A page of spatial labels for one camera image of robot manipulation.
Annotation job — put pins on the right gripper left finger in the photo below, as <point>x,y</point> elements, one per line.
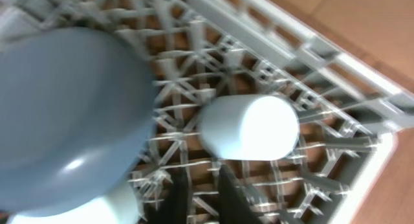
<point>174,208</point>

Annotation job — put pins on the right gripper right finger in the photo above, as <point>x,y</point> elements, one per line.
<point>233,206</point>

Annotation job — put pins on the light blue bowl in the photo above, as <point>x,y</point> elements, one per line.
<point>120,206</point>

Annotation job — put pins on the light blue plastic cup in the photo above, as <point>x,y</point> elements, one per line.
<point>249,127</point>

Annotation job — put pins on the dark blue plate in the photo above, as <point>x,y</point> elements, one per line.
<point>76,112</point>

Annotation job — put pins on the grey dishwasher rack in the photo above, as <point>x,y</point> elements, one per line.
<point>200,50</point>

